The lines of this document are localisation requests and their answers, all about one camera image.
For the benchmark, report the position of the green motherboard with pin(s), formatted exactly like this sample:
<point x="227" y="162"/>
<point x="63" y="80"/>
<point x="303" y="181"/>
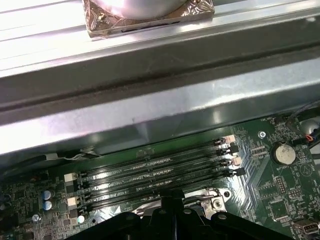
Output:
<point x="262" y="175"/>

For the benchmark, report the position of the CPU socket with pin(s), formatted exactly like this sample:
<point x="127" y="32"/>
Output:
<point x="216" y="204"/>

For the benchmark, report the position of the black PC case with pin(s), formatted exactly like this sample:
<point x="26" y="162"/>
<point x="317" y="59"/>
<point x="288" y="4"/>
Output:
<point x="175" y="105"/>

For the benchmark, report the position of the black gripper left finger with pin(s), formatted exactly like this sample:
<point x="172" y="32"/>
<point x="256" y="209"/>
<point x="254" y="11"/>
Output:
<point x="150" y="225"/>

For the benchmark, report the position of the metal socket cover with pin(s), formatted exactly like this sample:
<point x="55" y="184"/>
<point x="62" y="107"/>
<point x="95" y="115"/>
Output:
<point x="143" y="209"/>

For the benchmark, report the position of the black RAM slot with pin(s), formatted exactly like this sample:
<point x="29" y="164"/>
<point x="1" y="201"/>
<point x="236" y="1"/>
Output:
<point x="125" y="200"/>
<point x="125" y="188"/>
<point x="125" y="164"/>
<point x="125" y="174"/>

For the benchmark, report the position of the silver internal USB port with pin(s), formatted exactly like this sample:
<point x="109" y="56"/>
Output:
<point x="306" y="228"/>

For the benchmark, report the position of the round coin battery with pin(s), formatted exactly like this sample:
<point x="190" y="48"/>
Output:
<point x="283" y="153"/>

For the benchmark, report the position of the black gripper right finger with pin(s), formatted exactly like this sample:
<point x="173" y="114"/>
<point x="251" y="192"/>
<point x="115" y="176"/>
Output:
<point x="197" y="225"/>

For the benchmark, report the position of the blue silver capacitor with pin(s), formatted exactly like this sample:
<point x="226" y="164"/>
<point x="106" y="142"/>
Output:
<point x="47" y="205"/>
<point x="48" y="194"/>

